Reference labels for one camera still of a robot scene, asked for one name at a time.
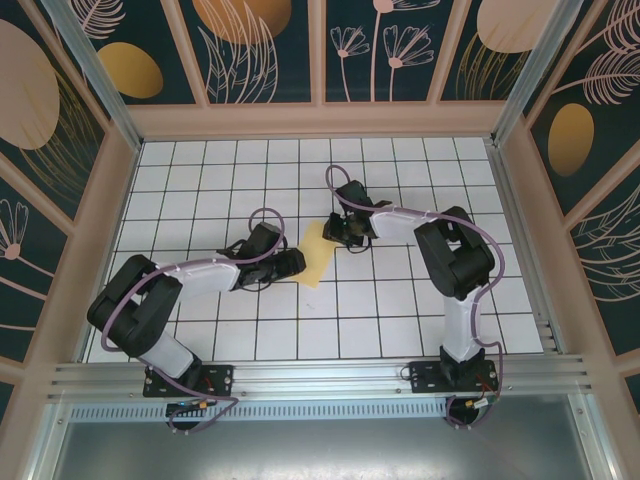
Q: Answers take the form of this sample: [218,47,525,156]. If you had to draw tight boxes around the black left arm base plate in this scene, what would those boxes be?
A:
[143,363,236,399]

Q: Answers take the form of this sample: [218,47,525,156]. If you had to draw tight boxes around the aluminium frame bar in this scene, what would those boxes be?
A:
[569,394,621,480]
[22,402,71,480]

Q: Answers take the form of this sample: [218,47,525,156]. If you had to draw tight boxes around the aluminium corner post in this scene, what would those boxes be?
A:
[492,0,596,146]
[42,0,144,151]

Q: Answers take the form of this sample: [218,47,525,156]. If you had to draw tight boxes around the slotted metal cable tray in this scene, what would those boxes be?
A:
[69,403,454,422]

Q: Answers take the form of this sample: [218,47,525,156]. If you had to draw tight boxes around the long aluminium mounting rail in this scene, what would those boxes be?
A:
[47,353,594,401]

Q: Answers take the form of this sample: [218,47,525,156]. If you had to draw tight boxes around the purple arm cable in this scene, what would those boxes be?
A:
[324,163,505,432]
[101,206,289,437]

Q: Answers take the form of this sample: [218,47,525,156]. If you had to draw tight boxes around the grey sheet metal panel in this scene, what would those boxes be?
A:
[29,392,621,480]

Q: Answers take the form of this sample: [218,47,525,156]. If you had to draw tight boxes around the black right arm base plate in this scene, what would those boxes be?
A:
[408,359,501,396]

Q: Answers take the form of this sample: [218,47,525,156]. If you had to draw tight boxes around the aluminium side rail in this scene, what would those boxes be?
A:
[487,139,569,356]

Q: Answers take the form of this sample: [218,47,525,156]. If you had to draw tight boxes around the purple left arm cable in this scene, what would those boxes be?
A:
[101,206,289,437]

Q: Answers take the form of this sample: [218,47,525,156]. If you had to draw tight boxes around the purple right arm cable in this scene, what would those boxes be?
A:
[324,163,505,432]

